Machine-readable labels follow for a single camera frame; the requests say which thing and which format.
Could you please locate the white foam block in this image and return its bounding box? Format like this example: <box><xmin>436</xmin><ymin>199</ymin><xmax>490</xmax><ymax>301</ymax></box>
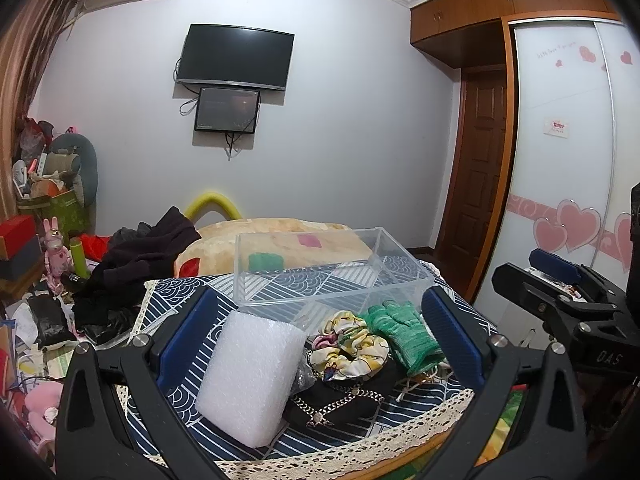
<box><xmin>195</xmin><ymin>311</ymin><xmax>306</xmax><ymax>448</ymax></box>

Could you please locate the green knit glove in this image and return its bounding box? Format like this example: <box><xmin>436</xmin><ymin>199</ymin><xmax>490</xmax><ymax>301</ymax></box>
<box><xmin>364</xmin><ymin>300</ymin><xmax>445</xmax><ymax>377</ymax></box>

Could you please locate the black chain-trimmed bag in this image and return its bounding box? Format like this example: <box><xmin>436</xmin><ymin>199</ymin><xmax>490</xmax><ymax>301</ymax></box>
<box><xmin>283</xmin><ymin>359</ymin><xmax>405</xmax><ymax>428</ymax></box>

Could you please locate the floral yellow scrunchie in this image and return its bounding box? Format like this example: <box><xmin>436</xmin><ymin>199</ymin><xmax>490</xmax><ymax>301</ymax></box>
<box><xmin>307</xmin><ymin>311</ymin><xmax>390</xmax><ymax>382</ymax></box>

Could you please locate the clear plastic storage box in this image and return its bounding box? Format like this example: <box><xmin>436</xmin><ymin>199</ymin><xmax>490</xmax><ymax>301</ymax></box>
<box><xmin>233</xmin><ymin>228</ymin><xmax>435</xmax><ymax>334</ymax></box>

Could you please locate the pink plush toy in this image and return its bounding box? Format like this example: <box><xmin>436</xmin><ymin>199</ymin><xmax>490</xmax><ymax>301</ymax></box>
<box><xmin>25</xmin><ymin>380</ymin><xmax>63</xmax><ymax>454</ymax></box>

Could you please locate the black clothes pile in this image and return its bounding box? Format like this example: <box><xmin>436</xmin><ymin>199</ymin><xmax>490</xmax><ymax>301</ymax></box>
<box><xmin>73</xmin><ymin>206</ymin><xmax>200</xmax><ymax>341</ymax></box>

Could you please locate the brown wooden door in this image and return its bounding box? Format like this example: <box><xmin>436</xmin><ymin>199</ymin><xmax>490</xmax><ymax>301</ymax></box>
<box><xmin>435</xmin><ymin>65</ymin><xmax>506</xmax><ymax>295</ymax></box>

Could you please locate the pink bunny doll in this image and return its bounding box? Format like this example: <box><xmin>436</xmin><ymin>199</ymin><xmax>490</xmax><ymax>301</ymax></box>
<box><xmin>42</xmin><ymin>217</ymin><xmax>73</xmax><ymax>295</ymax></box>

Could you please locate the blue patterned tablecloth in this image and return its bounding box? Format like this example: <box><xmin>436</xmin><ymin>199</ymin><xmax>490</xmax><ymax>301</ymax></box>
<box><xmin>134</xmin><ymin>257</ymin><xmax>473</xmax><ymax>479</ymax></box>

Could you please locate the green cardboard box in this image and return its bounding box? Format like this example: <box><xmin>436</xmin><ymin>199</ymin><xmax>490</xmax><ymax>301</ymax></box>
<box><xmin>17</xmin><ymin>191</ymin><xmax>91</xmax><ymax>244</ymax></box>

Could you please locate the red box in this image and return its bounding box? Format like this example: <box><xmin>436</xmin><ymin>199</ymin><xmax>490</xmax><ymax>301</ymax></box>
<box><xmin>0</xmin><ymin>214</ymin><xmax>36</xmax><ymax>261</ymax></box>

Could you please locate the beige floral quilt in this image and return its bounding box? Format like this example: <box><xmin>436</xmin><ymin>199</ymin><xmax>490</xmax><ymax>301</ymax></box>
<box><xmin>174</xmin><ymin>218</ymin><xmax>372</xmax><ymax>278</ymax></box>

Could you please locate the yellow curved pool noodle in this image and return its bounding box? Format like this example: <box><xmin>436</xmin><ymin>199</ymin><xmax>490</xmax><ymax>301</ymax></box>
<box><xmin>182</xmin><ymin>191</ymin><xmax>242</xmax><ymax>223</ymax></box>

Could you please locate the grey neck pillow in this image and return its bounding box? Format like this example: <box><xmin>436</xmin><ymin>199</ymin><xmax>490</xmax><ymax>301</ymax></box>
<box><xmin>52</xmin><ymin>132</ymin><xmax>98</xmax><ymax>207</ymax></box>

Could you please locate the wooden overhead cabinet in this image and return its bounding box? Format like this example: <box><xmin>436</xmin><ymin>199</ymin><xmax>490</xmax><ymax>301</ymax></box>
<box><xmin>410</xmin><ymin>0</ymin><xmax>620</xmax><ymax>68</ymax></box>

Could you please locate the striped brown curtain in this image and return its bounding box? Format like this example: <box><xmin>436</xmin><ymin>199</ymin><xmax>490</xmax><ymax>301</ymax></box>
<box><xmin>1</xmin><ymin>0</ymin><xmax>80</xmax><ymax>220</ymax></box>

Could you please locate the small wall monitor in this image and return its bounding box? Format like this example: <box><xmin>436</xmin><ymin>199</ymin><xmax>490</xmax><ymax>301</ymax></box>
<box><xmin>194</xmin><ymin>87</ymin><xmax>260</xmax><ymax>134</ymax></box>

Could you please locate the large wall television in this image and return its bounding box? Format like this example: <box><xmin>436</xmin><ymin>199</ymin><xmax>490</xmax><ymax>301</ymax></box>
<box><xmin>176</xmin><ymin>24</ymin><xmax>295</xmax><ymax>91</ymax></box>

